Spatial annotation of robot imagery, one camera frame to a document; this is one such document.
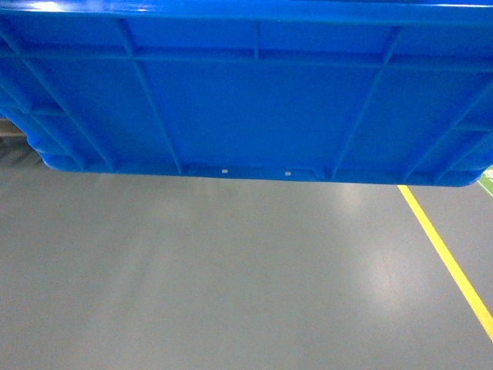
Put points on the large blue plastic crate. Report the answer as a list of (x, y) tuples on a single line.
[(384, 92)]

